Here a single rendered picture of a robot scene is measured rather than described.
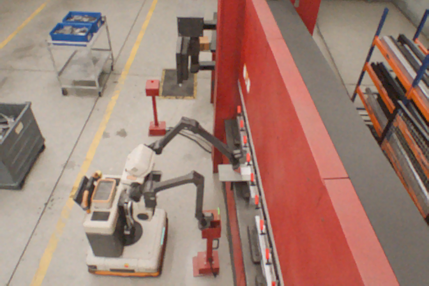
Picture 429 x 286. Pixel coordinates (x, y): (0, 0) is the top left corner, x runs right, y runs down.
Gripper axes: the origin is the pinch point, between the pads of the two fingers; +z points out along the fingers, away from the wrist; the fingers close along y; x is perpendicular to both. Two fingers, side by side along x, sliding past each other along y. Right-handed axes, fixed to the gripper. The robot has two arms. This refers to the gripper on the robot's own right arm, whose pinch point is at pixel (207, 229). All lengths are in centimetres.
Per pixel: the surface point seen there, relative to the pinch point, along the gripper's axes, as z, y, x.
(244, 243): -7.0, 29.5, -23.8
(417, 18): 197, 482, 524
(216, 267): 61, -8, -3
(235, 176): -19.4, 33.1, 31.0
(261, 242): -13, 42, -30
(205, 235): 0.9, -2.2, -4.9
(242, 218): -6.5, 31.6, -1.6
